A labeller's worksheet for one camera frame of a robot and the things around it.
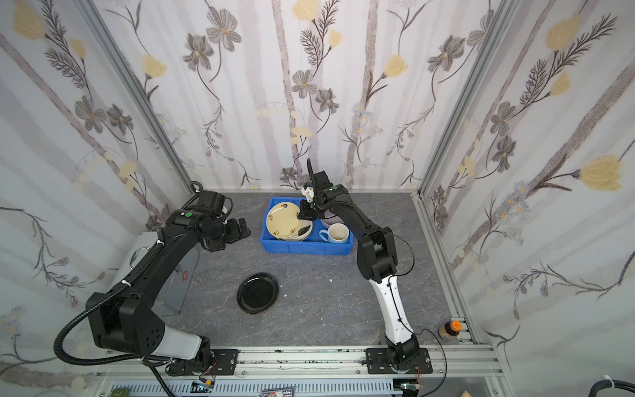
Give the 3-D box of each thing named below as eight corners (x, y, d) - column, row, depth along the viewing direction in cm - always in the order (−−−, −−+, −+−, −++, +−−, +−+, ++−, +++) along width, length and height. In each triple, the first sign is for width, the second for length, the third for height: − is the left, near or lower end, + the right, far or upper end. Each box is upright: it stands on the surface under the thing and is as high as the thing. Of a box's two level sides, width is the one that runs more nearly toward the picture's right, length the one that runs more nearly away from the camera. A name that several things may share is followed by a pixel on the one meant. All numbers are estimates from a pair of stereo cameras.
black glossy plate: (236, 313, 86) (233, 310, 82) (244, 276, 94) (241, 272, 91) (275, 313, 86) (274, 310, 83) (280, 277, 95) (278, 272, 91)
